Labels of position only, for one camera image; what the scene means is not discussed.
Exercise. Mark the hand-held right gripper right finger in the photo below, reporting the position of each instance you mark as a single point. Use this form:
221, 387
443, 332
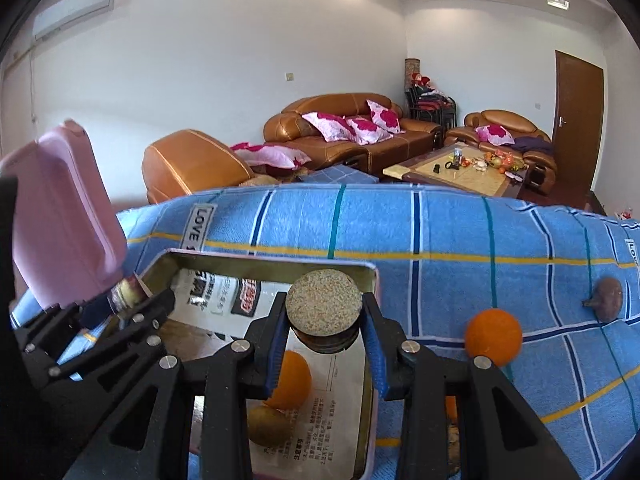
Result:
372, 350

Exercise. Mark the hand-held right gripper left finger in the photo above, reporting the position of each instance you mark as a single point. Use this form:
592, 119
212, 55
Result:
277, 355

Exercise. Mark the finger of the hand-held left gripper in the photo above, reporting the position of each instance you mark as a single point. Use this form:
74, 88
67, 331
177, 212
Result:
60, 323
125, 331

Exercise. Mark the orange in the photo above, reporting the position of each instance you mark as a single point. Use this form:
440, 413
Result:
492, 335
296, 380
451, 409

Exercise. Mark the dark brown round fruit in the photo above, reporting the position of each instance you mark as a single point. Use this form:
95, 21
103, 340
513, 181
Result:
322, 305

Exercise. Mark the yellowish brown kiwi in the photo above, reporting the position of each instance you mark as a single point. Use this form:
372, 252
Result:
267, 425

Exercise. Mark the pink tin box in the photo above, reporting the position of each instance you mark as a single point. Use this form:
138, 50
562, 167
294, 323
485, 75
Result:
225, 262

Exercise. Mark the purple fig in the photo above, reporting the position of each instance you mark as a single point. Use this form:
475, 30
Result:
607, 300

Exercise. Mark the printed paper sheet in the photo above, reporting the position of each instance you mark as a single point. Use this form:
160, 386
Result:
340, 410

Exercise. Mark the pink electric kettle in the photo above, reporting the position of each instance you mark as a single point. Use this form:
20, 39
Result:
60, 220

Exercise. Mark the blue plaid cloth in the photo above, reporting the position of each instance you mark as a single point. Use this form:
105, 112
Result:
450, 240

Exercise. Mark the brown leather seat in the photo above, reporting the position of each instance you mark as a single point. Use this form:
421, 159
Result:
185, 165

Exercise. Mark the wooden coffee table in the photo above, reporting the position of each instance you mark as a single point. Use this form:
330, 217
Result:
450, 180

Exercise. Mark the metal can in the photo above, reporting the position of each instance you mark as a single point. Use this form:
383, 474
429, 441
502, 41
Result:
456, 156

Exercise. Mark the pink floral pillow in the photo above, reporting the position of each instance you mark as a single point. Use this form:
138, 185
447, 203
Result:
369, 131
385, 116
327, 127
494, 134

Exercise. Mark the plate of fruit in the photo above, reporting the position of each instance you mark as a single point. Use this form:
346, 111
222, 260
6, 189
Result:
497, 160

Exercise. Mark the brown leather sofa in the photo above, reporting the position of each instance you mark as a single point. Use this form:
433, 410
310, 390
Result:
325, 105

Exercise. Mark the stack of dark chairs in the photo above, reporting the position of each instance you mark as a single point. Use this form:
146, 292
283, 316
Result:
432, 107

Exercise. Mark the purple blanket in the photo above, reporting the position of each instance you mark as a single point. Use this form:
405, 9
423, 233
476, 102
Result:
534, 145

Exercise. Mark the brown leather armchair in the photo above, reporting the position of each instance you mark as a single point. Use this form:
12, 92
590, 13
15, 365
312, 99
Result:
495, 117

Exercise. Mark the tall patterned vase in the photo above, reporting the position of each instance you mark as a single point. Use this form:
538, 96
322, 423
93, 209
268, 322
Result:
412, 72

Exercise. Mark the brown wooden door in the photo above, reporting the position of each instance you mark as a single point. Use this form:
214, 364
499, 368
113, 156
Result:
577, 135

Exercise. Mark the white air conditioner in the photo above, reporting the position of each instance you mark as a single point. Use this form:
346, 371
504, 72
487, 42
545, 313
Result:
75, 10

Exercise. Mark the square ceiling light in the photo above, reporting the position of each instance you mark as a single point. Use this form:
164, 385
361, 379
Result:
556, 2

